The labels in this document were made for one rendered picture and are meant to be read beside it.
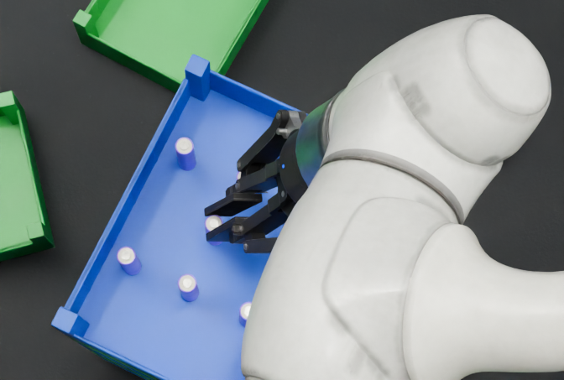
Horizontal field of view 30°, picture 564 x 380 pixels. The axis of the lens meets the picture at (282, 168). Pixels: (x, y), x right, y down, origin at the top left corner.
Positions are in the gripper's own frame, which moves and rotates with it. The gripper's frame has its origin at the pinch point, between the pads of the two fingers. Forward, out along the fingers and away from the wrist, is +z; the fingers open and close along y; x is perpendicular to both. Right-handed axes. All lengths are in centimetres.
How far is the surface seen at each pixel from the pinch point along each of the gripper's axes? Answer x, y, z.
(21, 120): 9.0, 22.9, 43.4
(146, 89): -8, 28, 41
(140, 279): 5.3, -3.9, 11.9
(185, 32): -13, 36, 38
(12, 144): 9, 21, 49
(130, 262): 8.2, -3.1, 6.3
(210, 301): -1.0, -6.7, 9.0
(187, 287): 3.5, -6.0, 3.9
